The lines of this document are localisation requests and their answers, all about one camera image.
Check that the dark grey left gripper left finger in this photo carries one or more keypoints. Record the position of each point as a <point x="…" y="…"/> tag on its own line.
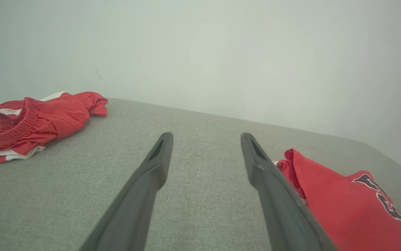
<point x="134" y="209"/>

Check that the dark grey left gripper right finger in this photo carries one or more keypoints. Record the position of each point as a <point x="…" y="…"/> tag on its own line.
<point x="284" y="216"/>

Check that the red white lettered T-shirt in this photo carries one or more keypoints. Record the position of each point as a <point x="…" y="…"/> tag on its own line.
<point x="343" y="209"/>

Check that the red shorts with white stripe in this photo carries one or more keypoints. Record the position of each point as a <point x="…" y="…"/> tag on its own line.
<point x="53" y="118"/>

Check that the grey fabric sofa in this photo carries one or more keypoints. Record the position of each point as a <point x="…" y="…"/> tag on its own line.
<point x="203" y="157"/>

